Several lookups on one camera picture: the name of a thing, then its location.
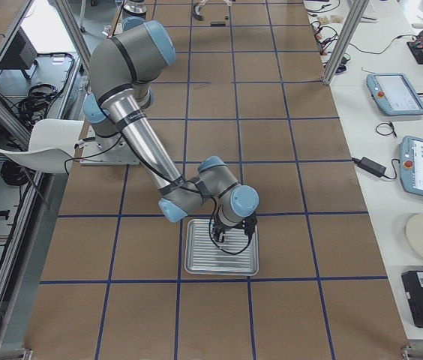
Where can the black power adapter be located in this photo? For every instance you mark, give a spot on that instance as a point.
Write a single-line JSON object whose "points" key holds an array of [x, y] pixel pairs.
{"points": [[370, 166]]}

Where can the silver ribbed metal tray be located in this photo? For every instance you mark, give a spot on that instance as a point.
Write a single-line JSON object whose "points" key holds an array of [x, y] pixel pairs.
{"points": [[237, 255]]}

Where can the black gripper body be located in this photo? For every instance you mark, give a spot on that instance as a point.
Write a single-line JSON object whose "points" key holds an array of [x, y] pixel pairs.
{"points": [[220, 229]]}

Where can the aluminium frame post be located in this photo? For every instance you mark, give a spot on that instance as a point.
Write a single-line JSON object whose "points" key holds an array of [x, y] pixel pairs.
{"points": [[350, 24]]}

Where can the white chair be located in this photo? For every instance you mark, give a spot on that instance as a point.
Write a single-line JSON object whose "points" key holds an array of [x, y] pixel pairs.
{"points": [[51, 146]]}

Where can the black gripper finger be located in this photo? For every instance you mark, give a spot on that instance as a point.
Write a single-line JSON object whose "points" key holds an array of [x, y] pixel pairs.
{"points": [[216, 235], [221, 235]]}

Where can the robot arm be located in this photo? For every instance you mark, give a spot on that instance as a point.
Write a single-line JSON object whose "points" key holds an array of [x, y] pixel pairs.
{"points": [[120, 70]]}

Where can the far teach pendant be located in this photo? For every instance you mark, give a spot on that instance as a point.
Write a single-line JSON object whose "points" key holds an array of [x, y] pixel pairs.
{"points": [[394, 95]]}

